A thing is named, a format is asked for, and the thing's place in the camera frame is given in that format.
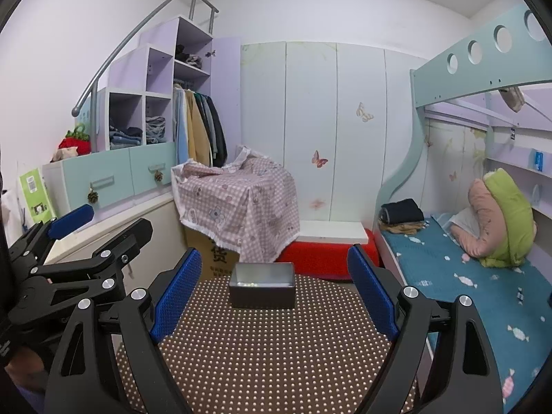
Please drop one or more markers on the hanging clothes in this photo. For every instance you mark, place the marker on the hanging clothes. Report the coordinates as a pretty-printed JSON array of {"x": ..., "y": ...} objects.
[{"x": 202, "y": 125}]

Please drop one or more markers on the folded jeans stack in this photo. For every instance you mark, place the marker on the folded jeans stack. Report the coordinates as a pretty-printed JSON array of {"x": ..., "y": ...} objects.
[{"x": 129, "y": 136}]

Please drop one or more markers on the dark grey rectangular box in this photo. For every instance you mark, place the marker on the dark grey rectangular box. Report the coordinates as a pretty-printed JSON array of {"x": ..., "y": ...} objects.
[{"x": 261, "y": 295}]

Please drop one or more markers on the white pillow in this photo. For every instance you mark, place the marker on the white pillow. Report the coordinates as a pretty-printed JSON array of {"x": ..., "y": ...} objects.
[{"x": 465, "y": 220}]

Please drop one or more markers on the cardboard box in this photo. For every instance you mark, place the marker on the cardboard box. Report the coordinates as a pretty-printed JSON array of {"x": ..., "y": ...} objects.
[{"x": 215, "y": 254}]

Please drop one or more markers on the brown hanging pouch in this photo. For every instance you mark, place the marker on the brown hanging pouch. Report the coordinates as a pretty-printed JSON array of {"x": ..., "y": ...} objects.
[{"x": 513, "y": 99}]

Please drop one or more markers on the person's left hand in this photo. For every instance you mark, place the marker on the person's left hand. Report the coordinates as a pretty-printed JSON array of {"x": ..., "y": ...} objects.
[{"x": 28, "y": 368}]

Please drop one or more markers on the green blanket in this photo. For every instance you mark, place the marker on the green blanket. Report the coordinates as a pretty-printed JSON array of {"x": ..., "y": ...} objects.
[{"x": 513, "y": 215}]

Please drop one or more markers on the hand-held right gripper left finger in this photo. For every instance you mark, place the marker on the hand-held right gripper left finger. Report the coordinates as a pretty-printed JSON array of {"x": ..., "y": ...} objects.
[{"x": 71, "y": 222}]

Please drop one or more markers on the faded pink butterfly sticker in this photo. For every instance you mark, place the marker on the faded pink butterfly sticker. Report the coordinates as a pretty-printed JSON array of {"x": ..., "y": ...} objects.
[{"x": 317, "y": 204}]

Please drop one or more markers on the grey metal handrail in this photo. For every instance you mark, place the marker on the grey metal handrail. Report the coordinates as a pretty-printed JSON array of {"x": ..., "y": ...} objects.
[{"x": 129, "y": 47}]

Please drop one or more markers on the white cabinet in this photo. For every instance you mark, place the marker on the white cabinet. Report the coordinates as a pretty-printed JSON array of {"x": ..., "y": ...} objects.
[{"x": 108, "y": 233}]

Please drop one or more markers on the blue candy print bedsheet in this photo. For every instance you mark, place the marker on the blue candy print bedsheet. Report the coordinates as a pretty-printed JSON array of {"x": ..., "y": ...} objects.
[{"x": 457, "y": 293}]

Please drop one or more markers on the pink checked cloth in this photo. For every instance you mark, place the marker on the pink checked cloth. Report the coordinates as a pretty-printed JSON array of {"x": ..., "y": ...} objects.
[{"x": 241, "y": 207}]

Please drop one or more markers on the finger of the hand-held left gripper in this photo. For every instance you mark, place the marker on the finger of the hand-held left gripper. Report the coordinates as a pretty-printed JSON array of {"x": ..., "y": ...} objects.
[
  {"x": 177, "y": 297},
  {"x": 129, "y": 241}
]

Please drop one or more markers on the turquoise drawer unit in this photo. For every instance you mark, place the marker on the turquoise drawer unit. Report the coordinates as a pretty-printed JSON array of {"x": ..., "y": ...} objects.
[{"x": 120, "y": 172}]

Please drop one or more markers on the brown polka dot tablecloth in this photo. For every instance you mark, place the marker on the brown polka dot tablecloth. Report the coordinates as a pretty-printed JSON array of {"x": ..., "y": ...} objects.
[{"x": 267, "y": 353}]

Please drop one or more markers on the red strawberry bag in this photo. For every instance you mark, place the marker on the red strawberry bag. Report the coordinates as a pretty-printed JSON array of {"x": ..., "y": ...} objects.
[{"x": 75, "y": 140}]

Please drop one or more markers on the pine cone drawer knob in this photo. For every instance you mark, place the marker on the pine cone drawer knob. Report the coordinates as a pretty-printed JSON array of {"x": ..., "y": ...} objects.
[
  {"x": 93, "y": 196},
  {"x": 158, "y": 177}
]

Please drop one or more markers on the purple stair shelf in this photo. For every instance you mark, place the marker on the purple stair shelf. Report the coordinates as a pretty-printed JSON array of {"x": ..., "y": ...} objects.
[{"x": 164, "y": 73}]

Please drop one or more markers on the white wardrobe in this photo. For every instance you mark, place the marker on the white wardrobe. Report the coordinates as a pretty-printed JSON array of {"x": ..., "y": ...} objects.
[{"x": 336, "y": 138}]

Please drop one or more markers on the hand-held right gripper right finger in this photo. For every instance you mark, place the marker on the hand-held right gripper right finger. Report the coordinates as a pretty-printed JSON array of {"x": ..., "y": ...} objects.
[{"x": 373, "y": 297}]

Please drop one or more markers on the green white box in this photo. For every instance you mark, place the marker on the green white box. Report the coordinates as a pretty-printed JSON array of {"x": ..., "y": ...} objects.
[{"x": 36, "y": 196}]

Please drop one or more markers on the dark folded clothes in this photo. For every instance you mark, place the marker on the dark folded clothes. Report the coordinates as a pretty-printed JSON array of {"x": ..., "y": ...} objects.
[{"x": 401, "y": 211}]

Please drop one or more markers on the beige butterfly sticker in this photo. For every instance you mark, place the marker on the beige butterfly sticker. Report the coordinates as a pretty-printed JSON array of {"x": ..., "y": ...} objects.
[{"x": 365, "y": 112}]

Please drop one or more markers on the pink pillow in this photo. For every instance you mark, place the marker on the pink pillow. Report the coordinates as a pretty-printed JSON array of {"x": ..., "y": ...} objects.
[{"x": 483, "y": 220}]

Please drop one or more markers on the turquoise bunk bed frame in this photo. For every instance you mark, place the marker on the turquoise bunk bed frame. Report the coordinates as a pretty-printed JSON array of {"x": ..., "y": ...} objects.
[{"x": 431, "y": 73}]

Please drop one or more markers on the tan folded clothes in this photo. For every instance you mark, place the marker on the tan folded clothes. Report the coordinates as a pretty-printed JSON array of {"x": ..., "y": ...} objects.
[{"x": 403, "y": 227}]

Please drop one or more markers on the white board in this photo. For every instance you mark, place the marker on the white board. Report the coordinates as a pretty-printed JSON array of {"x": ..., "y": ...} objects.
[{"x": 332, "y": 230}]

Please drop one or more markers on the small blue box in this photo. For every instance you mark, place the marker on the small blue box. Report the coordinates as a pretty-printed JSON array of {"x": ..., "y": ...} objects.
[{"x": 537, "y": 159}]

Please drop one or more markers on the red stool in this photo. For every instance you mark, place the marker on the red stool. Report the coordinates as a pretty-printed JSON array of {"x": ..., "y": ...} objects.
[{"x": 327, "y": 256}]

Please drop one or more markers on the small butterfly wall sticker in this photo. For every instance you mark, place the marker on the small butterfly wall sticker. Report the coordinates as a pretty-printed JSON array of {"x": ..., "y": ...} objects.
[{"x": 453, "y": 176}]

